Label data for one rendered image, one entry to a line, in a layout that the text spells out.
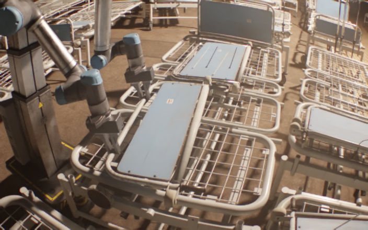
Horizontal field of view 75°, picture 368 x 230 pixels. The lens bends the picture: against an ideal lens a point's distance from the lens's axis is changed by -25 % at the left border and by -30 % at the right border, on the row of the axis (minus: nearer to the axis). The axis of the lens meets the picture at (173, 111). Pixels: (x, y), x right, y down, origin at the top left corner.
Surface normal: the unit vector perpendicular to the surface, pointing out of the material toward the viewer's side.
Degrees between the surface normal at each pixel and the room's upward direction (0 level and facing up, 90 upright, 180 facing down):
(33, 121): 90
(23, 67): 90
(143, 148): 1
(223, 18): 90
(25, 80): 90
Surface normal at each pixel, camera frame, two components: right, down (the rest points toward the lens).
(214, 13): -0.33, 0.49
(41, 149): 0.87, 0.26
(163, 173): -0.02, -0.86
